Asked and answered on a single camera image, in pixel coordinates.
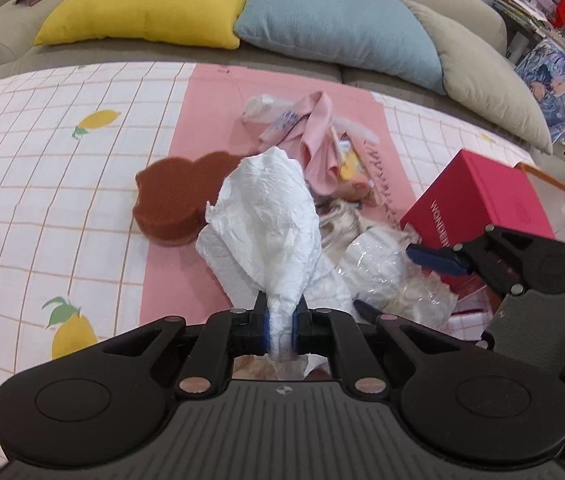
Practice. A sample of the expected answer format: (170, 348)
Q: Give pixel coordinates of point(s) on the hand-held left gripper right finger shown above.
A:
(296, 332)

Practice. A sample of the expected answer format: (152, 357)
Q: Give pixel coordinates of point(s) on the red box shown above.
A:
(477, 195)

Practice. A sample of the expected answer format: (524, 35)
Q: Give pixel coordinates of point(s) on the brown bear-shaped sponge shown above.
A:
(172, 200)

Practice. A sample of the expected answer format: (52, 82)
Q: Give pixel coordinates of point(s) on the pink cloth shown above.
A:
(317, 140)

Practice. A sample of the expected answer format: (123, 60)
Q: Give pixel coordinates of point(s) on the white plastic bag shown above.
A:
(382, 260)

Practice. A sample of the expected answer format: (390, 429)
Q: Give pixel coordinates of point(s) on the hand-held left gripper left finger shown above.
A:
(264, 332)

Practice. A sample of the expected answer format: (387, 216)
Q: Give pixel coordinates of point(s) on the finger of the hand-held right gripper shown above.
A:
(432, 258)
(366, 310)

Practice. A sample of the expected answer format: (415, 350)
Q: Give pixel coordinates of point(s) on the beige pillow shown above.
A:
(487, 75)

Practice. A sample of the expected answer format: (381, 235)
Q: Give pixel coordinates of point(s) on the yellow pillow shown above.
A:
(152, 0)

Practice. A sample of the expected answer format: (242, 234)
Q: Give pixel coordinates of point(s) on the clear plastic wrapper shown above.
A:
(262, 107)

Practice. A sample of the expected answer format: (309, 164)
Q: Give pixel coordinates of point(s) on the white orange-rimmed storage box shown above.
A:
(562, 210)

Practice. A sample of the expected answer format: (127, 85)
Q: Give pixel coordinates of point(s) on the white paper towel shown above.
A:
(267, 210)

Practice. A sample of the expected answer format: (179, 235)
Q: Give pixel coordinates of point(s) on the light blue pillow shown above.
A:
(332, 20)

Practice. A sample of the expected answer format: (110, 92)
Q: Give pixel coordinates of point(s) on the yellow snack packet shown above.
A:
(351, 160)

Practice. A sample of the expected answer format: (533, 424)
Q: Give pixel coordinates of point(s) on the blue anime print board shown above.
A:
(557, 85)

